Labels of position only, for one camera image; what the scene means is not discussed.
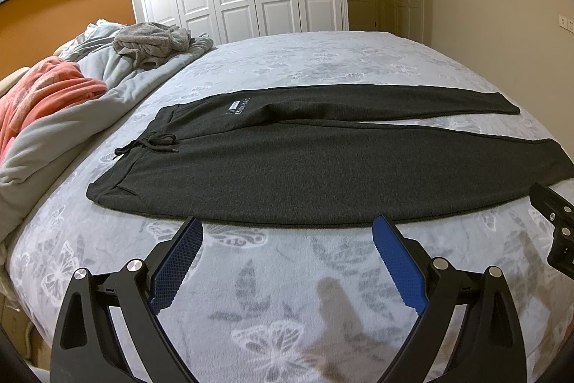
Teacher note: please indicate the dark grey sweatpants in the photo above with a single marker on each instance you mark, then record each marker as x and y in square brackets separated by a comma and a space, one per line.
[325, 155]

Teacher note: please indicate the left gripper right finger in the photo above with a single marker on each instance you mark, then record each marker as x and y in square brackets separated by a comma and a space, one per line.
[489, 346]

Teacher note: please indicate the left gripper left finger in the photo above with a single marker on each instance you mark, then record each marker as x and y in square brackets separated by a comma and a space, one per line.
[86, 347]

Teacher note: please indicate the grey duvet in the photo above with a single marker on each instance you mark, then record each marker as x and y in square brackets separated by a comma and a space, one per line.
[45, 148]

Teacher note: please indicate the beige pillow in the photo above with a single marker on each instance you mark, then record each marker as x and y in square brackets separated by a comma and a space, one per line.
[11, 80]

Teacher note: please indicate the wall socket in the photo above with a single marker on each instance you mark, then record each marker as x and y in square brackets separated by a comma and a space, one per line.
[566, 23]

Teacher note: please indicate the grey butterfly bed sheet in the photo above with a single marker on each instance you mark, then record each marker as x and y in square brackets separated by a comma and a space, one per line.
[279, 303]

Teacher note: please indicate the crumpled grey garment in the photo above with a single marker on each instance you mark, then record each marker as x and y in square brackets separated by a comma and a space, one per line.
[150, 44]

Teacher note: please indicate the coral pink blanket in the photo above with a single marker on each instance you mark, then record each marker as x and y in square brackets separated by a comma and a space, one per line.
[49, 86]

